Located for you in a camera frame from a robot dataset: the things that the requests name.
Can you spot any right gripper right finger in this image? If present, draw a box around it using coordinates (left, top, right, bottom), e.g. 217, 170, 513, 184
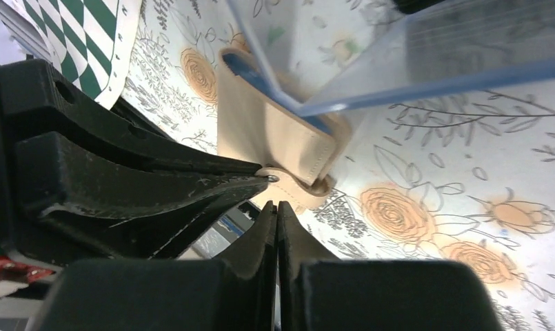
276, 201, 501, 330

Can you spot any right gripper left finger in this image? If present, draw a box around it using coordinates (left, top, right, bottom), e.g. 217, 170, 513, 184
28, 202, 277, 330

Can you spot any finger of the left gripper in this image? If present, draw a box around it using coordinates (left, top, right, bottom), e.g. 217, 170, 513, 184
14, 132, 268, 259
0, 59, 261, 174

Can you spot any tan card holder wallet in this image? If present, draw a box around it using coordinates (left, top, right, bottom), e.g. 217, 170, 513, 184
216, 48, 352, 214

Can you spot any clear acrylic card box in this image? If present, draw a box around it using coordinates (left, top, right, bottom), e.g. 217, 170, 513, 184
228, 1, 555, 117

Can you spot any green white chessboard mat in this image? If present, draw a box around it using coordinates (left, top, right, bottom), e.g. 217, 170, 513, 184
12, 0, 142, 109

